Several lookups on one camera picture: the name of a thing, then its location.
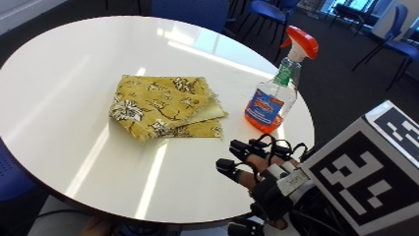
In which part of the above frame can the spray bottle with orange trigger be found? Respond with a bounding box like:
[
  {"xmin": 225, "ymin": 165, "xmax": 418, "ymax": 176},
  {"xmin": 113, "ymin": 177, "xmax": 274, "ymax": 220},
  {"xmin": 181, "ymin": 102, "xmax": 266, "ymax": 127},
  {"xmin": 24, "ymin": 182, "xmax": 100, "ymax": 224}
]
[{"xmin": 244, "ymin": 25, "xmax": 321, "ymax": 135}]

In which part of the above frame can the white cube with black markers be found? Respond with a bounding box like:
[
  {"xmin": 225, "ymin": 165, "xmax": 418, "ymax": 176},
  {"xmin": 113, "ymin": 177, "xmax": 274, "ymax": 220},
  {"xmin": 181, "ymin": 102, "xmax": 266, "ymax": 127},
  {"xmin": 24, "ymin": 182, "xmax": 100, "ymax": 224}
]
[{"xmin": 300, "ymin": 99, "xmax": 419, "ymax": 236}]

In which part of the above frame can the yellow floral cloth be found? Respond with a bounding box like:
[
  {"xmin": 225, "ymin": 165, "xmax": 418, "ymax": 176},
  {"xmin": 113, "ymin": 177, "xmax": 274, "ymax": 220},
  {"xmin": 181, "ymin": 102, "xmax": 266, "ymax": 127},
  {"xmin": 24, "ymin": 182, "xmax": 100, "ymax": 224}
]
[{"xmin": 108, "ymin": 74, "xmax": 229, "ymax": 143}]

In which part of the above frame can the blue chair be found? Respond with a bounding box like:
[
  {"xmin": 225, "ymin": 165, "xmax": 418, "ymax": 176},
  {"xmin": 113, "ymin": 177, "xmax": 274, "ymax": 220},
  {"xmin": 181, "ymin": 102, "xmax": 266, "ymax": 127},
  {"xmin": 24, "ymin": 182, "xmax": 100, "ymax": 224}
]
[
  {"xmin": 241, "ymin": 0, "xmax": 301, "ymax": 45},
  {"xmin": 352, "ymin": 3, "xmax": 411, "ymax": 72},
  {"xmin": 0, "ymin": 139, "xmax": 40, "ymax": 204},
  {"xmin": 149, "ymin": 0, "xmax": 232, "ymax": 34},
  {"xmin": 385, "ymin": 26, "xmax": 419, "ymax": 91}
]

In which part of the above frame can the dark chair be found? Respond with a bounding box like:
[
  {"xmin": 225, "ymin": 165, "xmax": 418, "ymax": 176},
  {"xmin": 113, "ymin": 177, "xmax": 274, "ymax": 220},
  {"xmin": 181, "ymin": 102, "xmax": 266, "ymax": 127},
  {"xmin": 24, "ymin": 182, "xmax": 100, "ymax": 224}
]
[{"xmin": 329, "ymin": 2, "xmax": 370, "ymax": 34}]

